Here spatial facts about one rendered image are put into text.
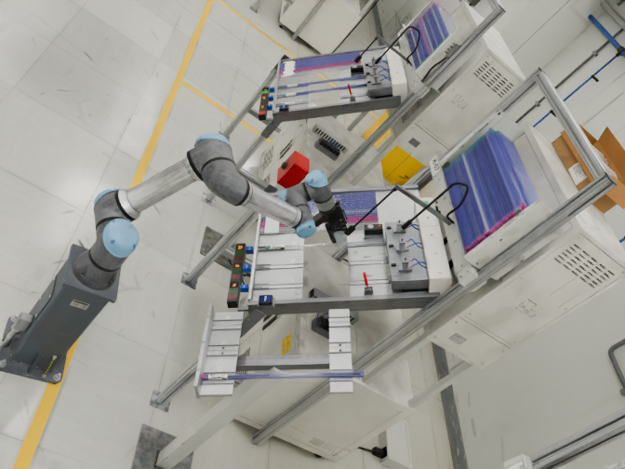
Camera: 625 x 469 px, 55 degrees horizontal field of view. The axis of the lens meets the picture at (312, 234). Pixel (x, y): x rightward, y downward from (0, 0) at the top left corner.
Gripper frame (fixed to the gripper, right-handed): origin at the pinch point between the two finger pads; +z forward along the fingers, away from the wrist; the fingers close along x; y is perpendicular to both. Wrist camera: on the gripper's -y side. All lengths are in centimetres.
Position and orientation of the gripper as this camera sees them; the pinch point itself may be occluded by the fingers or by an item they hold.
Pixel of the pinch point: (337, 244)
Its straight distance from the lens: 247.2
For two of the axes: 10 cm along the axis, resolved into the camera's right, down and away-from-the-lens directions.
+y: 9.5, -2.3, -2.1
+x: 0.1, -6.5, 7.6
